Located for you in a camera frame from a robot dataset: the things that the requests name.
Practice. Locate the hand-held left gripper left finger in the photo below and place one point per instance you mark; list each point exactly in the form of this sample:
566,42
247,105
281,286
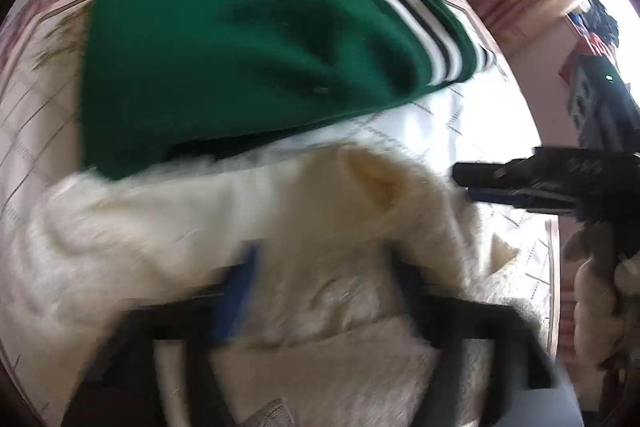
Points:
235,302

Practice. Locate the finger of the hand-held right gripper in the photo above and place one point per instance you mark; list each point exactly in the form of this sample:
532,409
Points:
525,202
525,172

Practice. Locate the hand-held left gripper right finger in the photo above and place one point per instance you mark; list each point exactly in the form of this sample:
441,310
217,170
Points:
407,277

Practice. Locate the white fuzzy jacket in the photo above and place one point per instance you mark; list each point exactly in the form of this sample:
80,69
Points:
150,227

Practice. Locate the pile of clothes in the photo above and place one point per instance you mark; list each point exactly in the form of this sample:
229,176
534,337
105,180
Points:
595,27

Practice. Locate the person's right hand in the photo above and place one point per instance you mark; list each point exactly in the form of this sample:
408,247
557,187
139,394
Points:
595,307

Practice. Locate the green striped folded garment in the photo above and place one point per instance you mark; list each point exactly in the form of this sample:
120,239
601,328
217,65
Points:
250,32

